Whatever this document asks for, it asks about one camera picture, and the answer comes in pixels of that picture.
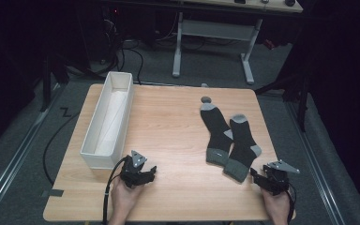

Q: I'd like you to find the bundle of black cables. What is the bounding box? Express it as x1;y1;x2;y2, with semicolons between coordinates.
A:
88;18;145;85

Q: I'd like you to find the white metal desk frame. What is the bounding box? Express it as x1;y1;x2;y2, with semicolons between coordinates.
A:
172;12;263;85

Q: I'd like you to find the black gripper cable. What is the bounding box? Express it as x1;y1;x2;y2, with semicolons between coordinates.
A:
101;156;129;225
286;182;297;225

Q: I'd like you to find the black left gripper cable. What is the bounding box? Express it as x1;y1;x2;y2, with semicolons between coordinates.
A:
101;156;129;225

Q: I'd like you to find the metal floor rail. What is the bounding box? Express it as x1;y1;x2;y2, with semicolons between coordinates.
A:
0;83;64;218
285;101;347;225

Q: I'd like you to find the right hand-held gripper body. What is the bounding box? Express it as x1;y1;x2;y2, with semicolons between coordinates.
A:
262;159;301;196

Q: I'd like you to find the light wooden desk top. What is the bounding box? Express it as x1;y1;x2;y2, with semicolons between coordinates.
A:
181;0;304;14

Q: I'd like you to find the white long storage box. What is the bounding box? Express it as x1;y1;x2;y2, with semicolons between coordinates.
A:
80;70;135;171

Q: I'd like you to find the black metal stand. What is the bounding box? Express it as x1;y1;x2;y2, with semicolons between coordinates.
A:
39;55;70;113
254;69;311;133

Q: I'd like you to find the person's right hand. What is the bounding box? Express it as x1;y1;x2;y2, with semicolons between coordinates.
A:
261;188;292;225

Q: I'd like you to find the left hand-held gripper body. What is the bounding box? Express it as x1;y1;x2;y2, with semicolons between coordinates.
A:
120;150;148;189

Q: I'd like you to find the dark grey sock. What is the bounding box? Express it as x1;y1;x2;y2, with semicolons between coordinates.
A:
223;113;263;184
200;102;234;167

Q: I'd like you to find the person's left hand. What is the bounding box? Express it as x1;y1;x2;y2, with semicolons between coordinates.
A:
110;181;144;218

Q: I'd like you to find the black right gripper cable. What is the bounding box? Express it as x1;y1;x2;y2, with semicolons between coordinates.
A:
286;182;297;225

